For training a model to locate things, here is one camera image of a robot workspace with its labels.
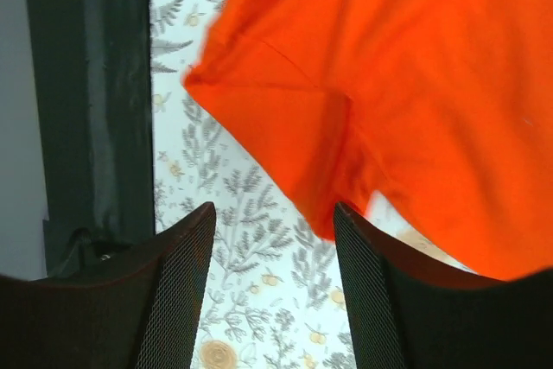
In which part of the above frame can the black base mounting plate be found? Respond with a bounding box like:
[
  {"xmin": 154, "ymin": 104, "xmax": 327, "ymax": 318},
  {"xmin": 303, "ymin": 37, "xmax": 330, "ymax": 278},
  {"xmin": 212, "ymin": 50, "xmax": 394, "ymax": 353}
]
[{"xmin": 27, "ymin": 0, "xmax": 155, "ymax": 277}]

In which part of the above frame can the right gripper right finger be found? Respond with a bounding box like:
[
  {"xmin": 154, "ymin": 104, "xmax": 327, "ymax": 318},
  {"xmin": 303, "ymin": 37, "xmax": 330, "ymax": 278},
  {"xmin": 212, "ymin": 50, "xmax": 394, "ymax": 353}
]
[{"xmin": 334, "ymin": 203, "xmax": 552, "ymax": 369}]

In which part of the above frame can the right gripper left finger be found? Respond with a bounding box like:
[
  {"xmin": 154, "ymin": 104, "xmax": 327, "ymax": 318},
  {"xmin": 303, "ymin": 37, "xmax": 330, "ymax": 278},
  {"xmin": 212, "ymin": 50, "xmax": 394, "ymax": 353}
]
[{"xmin": 1, "ymin": 202, "xmax": 216, "ymax": 369}]

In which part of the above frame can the orange t-shirt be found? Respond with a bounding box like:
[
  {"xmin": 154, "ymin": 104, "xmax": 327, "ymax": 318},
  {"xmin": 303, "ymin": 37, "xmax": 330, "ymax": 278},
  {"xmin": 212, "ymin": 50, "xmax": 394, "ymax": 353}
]
[{"xmin": 184, "ymin": 0, "xmax": 552, "ymax": 280}]

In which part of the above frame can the floral patterned table mat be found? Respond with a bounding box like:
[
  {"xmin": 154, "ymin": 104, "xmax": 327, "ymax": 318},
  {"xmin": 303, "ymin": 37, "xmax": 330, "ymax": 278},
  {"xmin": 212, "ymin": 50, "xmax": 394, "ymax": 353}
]
[{"xmin": 148, "ymin": 0, "xmax": 480, "ymax": 369}]

